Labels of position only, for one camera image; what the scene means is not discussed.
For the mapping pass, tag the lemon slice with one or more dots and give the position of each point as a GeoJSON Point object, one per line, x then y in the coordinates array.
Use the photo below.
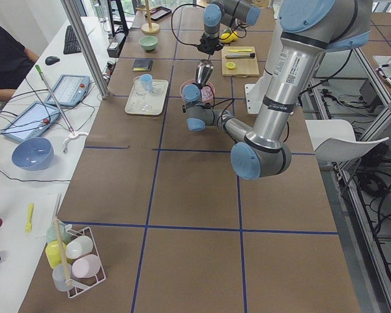
{"type": "Point", "coordinates": [231, 65]}

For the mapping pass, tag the yellow cup in rack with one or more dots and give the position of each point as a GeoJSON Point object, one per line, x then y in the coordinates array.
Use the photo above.
{"type": "Point", "coordinates": [53, 254]}

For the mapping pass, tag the aluminium frame post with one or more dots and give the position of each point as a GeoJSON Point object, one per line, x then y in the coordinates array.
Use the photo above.
{"type": "Point", "coordinates": [86, 47]}

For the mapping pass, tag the pink cup in rack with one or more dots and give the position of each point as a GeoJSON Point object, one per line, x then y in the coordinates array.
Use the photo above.
{"type": "Point", "coordinates": [86, 266]}

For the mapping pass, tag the white chair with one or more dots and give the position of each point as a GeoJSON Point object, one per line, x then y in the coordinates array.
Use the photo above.
{"type": "Point", "coordinates": [334, 140]}

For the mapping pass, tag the black computer mouse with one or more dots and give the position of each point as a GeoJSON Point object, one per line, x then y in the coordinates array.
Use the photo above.
{"type": "Point", "coordinates": [51, 60]}

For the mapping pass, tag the white wire cup rack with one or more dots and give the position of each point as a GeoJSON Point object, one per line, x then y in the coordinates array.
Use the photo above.
{"type": "Point", "coordinates": [62, 276]}

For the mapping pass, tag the blue plastic cup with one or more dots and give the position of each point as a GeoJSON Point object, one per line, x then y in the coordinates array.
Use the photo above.
{"type": "Point", "coordinates": [146, 82]}

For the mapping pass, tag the teach pendant tablet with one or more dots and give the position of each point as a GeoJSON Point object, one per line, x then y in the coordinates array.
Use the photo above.
{"type": "Point", "coordinates": [70, 90]}
{"type": "Point", "coordinates": [32, 122]}

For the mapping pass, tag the yellow lemon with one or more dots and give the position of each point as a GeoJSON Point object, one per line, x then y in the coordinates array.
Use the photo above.
{"type": "Point", "coordinates": [228, 37]}

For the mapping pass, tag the clear wine glass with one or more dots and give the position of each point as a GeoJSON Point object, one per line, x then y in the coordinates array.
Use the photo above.
{"type": "Point", "coordinates": [140, 92]}

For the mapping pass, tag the black keyboard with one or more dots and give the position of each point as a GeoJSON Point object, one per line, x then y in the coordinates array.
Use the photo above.
{"type": "Point", "coordinates": [71, 44]}

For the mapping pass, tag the cream bear serving tray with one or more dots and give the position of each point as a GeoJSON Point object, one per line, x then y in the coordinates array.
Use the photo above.
{"type": "Point", "coordinates": [156, 99]}

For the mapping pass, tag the yellow plastic knife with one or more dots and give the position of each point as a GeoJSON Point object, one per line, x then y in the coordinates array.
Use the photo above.
{"type": "Point", "coordinates": [240, 50]}

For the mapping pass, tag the wooden cup stand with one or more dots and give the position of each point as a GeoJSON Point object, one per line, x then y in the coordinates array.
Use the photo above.
{"type": "Point", "coordinates": [149, 27]}

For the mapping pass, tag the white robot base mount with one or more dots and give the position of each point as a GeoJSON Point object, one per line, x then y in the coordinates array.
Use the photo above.
{"type": "Point", "coordinates": [254, 94]}

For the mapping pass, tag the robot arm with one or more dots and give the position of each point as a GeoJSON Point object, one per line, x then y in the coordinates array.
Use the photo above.
{"type": "Point", "coordinates": [228, 13]}
{"type": "Point", "coordinates": [306, 30]}

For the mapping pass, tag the wooden cutting board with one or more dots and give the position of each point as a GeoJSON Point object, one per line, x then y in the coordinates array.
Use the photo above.
{"type": "Point", "coordinates": [245, 67]}

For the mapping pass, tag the grey folded cloth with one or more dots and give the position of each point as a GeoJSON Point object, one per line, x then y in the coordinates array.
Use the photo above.
{"type": "Point", "coordinates": [142, 65]}

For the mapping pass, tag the stainless steel ice scoop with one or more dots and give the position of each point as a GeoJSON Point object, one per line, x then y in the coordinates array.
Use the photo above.
{"type": "Point", "coordinates": [203, 72]}

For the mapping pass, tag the teach pendant tablet near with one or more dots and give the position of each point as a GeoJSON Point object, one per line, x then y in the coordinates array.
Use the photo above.
{"type": "Point", "coordinates": [32, 122]}

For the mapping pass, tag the yellow plastic spoon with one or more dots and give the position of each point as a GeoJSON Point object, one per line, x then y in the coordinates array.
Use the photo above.
{"type": "Point", "coordinates": [28, 224]}

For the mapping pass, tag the blue bowl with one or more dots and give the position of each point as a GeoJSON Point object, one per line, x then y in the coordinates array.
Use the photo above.
{"type": "Point", "coordinates": [33, 154]}

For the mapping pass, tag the pile of clear ice cubes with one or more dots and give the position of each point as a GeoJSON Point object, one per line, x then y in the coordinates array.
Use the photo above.
{"type": "Point", "coordinates": [207, 93]}

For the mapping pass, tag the pink bowl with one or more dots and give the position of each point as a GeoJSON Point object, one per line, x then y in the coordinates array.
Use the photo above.
{"type": "Point", "coordinates": [188, 82]}

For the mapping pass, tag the steel muddler rod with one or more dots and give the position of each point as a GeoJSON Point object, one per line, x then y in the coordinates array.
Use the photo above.
{"type": "Point", "coordinates": [240, 56]}

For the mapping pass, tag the white cup in rack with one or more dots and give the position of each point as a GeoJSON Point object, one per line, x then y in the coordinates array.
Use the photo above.
{"type": "Point", "coordinates": [79, 247]}

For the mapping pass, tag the green bowl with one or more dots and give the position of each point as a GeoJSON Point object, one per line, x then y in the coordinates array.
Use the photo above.
{"type": "Point", "coordinates": [148, 43]}

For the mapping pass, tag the teach pendant tablet far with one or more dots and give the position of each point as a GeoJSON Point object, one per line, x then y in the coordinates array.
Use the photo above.
{"type": "Point", "coordinates": [70, 90]}

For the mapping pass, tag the dark tray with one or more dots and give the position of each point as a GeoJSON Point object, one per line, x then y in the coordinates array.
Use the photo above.
{"type": "Point", "coordinates": [159, 12]}

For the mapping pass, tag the person in black shirt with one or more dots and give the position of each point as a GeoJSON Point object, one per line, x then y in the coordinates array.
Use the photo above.
{"type": "Point", "coordinates": [16, 61]}

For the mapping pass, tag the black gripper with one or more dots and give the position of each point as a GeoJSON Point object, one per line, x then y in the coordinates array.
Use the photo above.
{"type": "Point", "coordinates": [210, 43]}

